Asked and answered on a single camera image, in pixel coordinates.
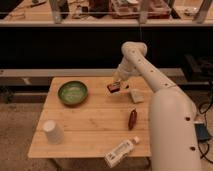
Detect dark brown eraser block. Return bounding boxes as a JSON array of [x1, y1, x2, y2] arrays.
[[107, 82, 121, 93]]

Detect brown sausage toy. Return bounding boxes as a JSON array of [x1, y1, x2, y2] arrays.
[[128, 109, 137, 130]]

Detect green ceramic bowl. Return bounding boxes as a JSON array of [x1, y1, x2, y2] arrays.
[[58, 80, 88, 105]]

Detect white plastic bottle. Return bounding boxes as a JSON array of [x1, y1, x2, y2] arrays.
[[104, 136, 140, 168]]

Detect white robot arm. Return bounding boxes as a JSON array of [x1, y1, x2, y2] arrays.
[[114, 42, 202, 171]]

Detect long wooden shelf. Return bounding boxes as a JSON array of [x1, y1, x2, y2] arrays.
[[0, 0, 213, 27]]

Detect white upside-down cup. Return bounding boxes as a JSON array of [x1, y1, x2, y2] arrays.
[[43, 120, 63, 144]]

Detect blue box with cables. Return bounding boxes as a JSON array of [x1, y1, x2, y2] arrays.
[[195, 123, 211, 142]]

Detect wooden table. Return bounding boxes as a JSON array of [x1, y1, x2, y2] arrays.
[[28, 77, 153, 158]]

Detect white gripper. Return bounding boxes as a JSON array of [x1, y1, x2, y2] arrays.
[[113, 61, 137, 89]]

